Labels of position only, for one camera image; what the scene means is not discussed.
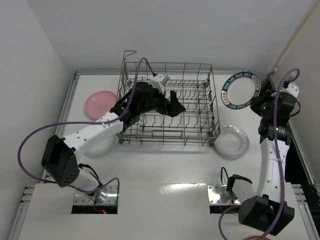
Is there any white plate with green rim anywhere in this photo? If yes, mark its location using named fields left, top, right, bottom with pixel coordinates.
left=220, top=71, right=261, bottom=110

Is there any white deep plate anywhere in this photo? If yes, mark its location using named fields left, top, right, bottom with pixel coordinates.
left=214, top=129, right=248, bottom=158

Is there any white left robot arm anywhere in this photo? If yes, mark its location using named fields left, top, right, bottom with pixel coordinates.
left=41, top=81, right=186, bottom=195

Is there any white plate under left arm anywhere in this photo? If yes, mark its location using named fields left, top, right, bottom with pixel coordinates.
left=85, top=136, right=116, bottom=159

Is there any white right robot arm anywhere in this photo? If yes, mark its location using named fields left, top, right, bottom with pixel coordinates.
left=226, top=89, right=299, bottom=236

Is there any silver foil plate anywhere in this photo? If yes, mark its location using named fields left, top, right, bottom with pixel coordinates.
left=220, top=125, right=250, bottom=151

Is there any pink plate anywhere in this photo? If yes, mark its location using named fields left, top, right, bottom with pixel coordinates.
left=84, top=90, right=117, bottom=120

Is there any brown rimmed bowl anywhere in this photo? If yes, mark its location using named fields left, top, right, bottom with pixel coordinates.
left=243, top=235, right=271, bottom=240

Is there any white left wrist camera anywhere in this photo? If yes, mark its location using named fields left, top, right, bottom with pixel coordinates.
left=150, top=74, right=170, bottom=94

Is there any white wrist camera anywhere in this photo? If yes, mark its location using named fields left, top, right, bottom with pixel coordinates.
left=150, top=74, right=170, bottom=94
left=277, top=82, right=300, bottom=100

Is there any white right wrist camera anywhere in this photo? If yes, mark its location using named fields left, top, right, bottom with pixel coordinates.
left=277, top=82, right=300, bottom=100

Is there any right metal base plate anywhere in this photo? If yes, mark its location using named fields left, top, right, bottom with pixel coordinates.
left=207, top=184, right=240, bottom=206

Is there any metal base plate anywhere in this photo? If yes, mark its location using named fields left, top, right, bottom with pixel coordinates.
left=207, top=184, right=240, bottom=206
left=73, top=185, right=118, bottom=207

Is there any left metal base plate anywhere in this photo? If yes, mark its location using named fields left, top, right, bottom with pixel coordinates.
left=73, top=185, right=118, bottom=207

